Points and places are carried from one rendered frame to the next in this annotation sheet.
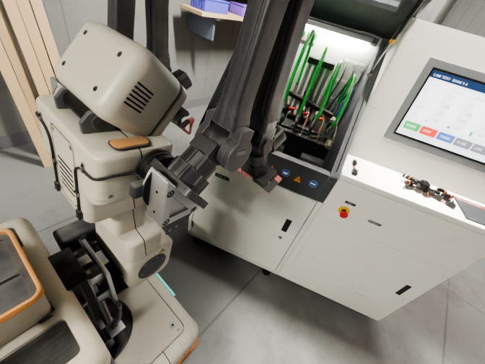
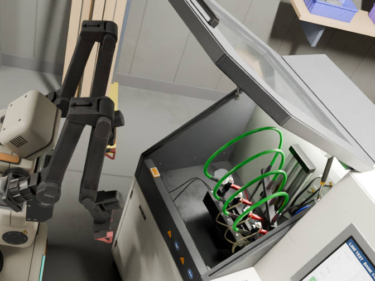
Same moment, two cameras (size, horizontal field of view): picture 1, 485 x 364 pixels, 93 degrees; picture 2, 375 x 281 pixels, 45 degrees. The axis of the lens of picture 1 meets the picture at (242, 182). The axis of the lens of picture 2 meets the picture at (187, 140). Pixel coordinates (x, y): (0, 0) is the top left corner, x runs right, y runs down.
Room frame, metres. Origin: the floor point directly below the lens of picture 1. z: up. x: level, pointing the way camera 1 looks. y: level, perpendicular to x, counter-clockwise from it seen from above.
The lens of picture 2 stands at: (-0.04, -0.81, 2.48)
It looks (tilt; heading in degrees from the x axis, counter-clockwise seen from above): 42 degrees down; 39
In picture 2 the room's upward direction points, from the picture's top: 22 degrees clockwise
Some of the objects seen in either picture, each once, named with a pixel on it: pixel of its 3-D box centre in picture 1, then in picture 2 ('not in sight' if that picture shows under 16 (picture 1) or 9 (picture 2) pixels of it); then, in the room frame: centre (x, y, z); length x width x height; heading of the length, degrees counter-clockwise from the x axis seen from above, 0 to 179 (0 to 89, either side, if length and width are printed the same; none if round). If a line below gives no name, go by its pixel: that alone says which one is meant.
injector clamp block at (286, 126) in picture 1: (295, 144); (228, 227); (1.17, -0.23, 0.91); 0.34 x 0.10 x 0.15; 80
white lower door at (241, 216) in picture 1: (242, 219); (145, 269); (0.94, -0.06, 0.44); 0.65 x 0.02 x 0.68; 80
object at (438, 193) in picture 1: (429, 188); not in sight; (0.92, -0.81, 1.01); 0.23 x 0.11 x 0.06; 80
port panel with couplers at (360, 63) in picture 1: (343, 85); (317, 197); (1.41, -0.39, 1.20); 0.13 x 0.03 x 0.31; 80
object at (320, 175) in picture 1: (262, 162); (169, 221); (0.96, -0.07, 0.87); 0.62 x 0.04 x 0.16; 80
